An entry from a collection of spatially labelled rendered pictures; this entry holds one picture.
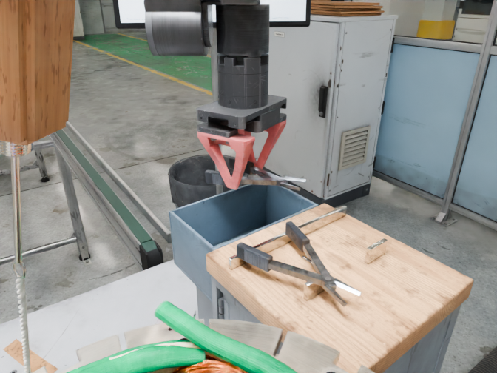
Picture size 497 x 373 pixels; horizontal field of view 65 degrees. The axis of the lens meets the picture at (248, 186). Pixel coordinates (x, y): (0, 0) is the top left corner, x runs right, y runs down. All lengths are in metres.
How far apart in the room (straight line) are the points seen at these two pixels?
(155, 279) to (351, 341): 0.58
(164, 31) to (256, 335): 0.30
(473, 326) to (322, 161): 1.19
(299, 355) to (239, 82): 0.27
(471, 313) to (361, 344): 1.80
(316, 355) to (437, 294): 0.16
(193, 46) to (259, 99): 0.09
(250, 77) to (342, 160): 2.15
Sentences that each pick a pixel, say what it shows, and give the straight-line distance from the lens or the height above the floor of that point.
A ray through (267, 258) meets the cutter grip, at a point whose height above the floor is 1.09.
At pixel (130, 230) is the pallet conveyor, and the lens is 1.08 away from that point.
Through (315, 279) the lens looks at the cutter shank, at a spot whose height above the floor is 1.09.
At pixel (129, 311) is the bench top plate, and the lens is 0.81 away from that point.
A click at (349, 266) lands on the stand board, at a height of 1.07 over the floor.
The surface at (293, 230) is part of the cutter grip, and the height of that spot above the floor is 1.09.
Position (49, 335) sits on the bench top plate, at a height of 0.78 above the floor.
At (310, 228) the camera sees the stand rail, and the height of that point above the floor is 1.07.
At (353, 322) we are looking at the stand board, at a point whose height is 1.06.
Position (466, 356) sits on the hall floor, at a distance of 1.94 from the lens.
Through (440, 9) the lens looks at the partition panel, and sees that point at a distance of 2.65.
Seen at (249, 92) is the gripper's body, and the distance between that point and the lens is 0.43.
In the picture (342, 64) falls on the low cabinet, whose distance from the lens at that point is 2.35.
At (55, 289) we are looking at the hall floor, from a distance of 2.22.
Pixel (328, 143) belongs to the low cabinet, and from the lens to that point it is 2.46.
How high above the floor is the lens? 1.32
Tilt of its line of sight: 26 degrees down
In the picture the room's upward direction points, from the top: straight up
